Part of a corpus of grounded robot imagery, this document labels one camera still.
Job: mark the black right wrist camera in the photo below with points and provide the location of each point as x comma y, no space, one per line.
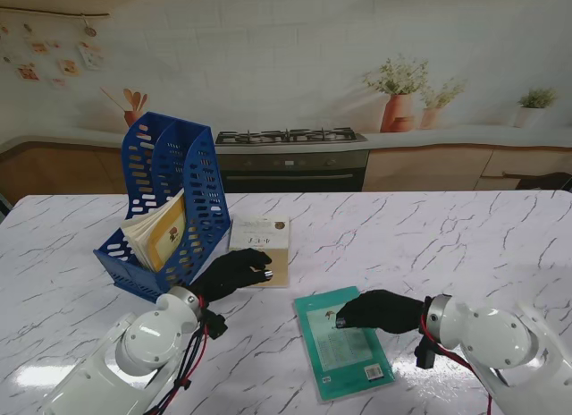
426,354

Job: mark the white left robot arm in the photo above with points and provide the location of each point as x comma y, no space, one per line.
143,343

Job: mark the blue perforated plastic file rack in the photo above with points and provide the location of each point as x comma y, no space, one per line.
203,140

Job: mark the yellow book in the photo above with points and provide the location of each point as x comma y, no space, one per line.
167,236

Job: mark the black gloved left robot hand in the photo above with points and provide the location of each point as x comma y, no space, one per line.
232,272

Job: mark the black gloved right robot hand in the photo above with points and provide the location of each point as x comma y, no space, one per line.
384,312

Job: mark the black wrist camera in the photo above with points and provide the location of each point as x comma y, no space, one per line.
216,326
426,354

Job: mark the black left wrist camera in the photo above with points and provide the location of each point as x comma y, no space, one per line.
216,326

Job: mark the teal book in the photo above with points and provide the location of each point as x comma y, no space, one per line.
313,343

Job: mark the beige and white book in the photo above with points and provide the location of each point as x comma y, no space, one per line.
259,229

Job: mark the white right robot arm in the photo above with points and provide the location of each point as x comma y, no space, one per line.
496,339

